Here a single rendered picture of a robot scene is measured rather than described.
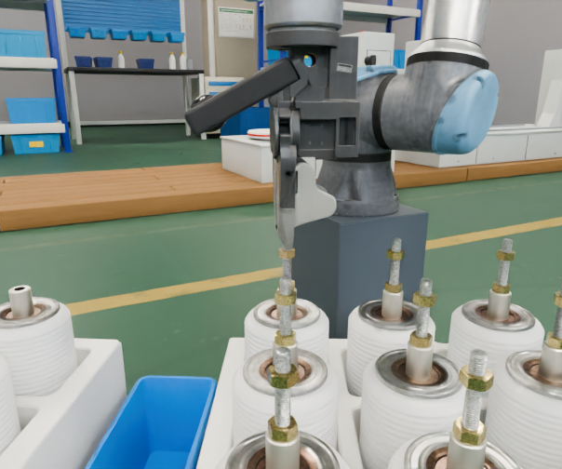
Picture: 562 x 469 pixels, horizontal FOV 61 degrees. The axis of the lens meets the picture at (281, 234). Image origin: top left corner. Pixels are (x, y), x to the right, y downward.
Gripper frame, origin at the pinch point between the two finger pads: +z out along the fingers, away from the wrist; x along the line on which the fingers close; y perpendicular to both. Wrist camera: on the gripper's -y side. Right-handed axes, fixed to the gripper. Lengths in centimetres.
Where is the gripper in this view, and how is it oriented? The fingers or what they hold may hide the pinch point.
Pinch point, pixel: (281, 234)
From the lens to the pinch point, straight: 51.4
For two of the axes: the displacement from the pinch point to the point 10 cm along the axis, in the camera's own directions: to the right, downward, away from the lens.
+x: -1.0, -2.8, 9.6
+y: 10.0, -0.3, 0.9
